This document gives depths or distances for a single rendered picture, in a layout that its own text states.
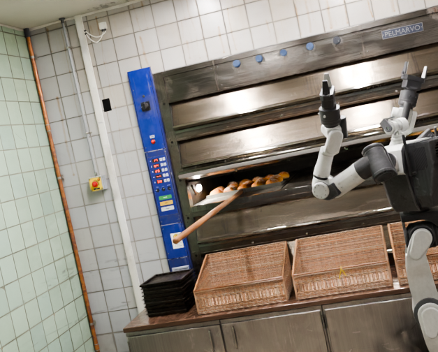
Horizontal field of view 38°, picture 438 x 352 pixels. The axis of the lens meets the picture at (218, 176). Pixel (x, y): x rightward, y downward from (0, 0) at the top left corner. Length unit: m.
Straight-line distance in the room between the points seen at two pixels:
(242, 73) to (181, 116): 0.49
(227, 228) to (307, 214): 0.53
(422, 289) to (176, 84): 2.14
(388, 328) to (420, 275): 0.78
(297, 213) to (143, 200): 1.05
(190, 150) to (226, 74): 0.56
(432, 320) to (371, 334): 0.78
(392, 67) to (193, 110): 1.29
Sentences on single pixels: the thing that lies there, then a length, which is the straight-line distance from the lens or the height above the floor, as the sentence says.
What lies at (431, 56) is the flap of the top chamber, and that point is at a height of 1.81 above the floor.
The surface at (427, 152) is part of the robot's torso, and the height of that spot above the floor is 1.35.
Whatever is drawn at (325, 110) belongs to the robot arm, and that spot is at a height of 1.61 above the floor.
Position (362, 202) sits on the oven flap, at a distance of 4.18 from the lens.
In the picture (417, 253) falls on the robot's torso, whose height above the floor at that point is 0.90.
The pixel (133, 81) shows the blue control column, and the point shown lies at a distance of 4.38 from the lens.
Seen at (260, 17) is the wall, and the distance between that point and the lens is 4.23.
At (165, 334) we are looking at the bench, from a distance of 4.00.
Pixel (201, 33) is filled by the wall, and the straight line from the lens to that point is 4.30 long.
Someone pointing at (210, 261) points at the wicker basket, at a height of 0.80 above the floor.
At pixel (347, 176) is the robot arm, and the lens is 2.88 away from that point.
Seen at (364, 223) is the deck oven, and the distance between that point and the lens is 4.21.
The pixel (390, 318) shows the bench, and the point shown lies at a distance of 3.78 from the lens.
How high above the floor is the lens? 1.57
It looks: 3 degrees down
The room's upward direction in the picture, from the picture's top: 12 degrees counter-clockwise
